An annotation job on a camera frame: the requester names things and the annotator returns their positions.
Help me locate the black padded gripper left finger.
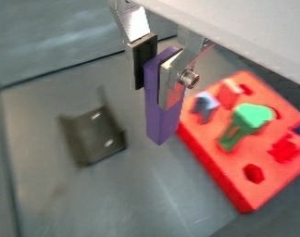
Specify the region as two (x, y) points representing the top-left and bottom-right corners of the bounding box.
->
(109, 0), (158, 90)

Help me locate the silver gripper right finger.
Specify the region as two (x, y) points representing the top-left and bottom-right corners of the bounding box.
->
(158, 26), (216, 110)

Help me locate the purple rectangular block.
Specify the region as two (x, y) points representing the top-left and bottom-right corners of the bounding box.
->
(142, 46), (184, 145)

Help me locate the red shape sorting board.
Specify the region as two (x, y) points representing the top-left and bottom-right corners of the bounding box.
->
(177, 70), (300, 213)

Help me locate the blue grey notched block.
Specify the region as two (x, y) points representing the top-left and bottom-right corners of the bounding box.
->
(192, 92), (221, 124)

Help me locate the green arrow shaped block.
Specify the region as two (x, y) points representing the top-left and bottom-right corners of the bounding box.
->
(218, 103), (276, 152)

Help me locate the black curved holder stand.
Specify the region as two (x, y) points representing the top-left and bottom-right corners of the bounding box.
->
(59, 106), (128, 166)

